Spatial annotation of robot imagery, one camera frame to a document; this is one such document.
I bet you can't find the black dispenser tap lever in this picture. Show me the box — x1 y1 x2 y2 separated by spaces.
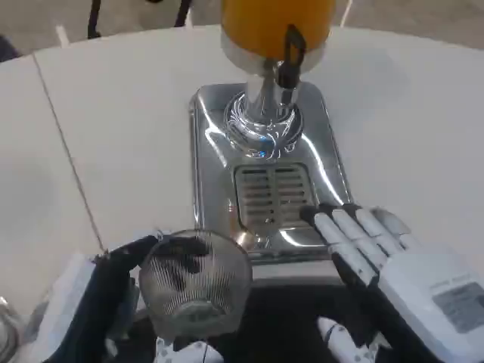
275 23 308 90

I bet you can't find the orange juice drink dispenser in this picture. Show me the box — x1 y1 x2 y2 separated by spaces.
188 0 355 284

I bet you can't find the steel drip tray grid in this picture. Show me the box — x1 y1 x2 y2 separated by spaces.
234 163 312 230

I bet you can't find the clear ribbed glass cup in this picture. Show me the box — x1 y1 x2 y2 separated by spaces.
138 228 253 335

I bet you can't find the black chair leg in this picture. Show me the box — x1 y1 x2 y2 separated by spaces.
172 0 191 28
86 0 104 40

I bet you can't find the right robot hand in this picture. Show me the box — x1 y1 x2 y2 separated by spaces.
299 203 484 363

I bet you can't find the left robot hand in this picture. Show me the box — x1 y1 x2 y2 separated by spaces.
29 234 225 363

